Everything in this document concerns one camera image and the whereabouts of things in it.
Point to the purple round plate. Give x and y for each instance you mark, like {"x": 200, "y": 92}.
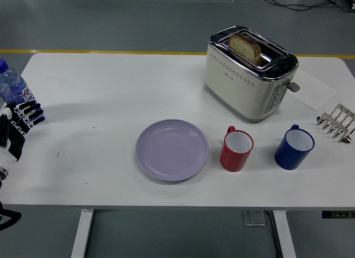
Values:
{"x": 172, "y": 150}

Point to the table height control panel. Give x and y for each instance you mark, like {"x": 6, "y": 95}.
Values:
{"x": 338, "y": 214}

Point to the white paper sheet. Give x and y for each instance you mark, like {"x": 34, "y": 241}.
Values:
{"x": 313, "y": 91}

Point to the red mug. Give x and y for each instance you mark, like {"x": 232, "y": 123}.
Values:
{"x": 231, "y": 158}

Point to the grey floor outlet box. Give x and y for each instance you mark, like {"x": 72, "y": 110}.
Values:
{"x": 253, "y": 217}

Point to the clear blue-capped water bottle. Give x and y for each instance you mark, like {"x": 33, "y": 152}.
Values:
{"x": 12, "y": 84}

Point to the blue mug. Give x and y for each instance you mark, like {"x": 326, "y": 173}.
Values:
{"x": 288, "y": 156}

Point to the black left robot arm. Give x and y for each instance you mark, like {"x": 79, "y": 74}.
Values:
{"x": 15, "y": 214}

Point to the cream chrome toaster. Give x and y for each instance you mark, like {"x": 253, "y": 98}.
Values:
{"x": 238, "y": 94}

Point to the white table leg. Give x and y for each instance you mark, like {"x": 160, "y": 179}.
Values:
{"x": 285, "y": 235}
{"x": 82, "y": 235}

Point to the brown bread slice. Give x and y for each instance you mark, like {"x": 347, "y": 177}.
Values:
{"x": 245, "y": 47}

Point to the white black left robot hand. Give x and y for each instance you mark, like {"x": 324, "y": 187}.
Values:
{"x": 14, "y": 136}

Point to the silver metal toast rack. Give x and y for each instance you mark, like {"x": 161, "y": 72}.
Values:
{"x": 339, "y": 122}

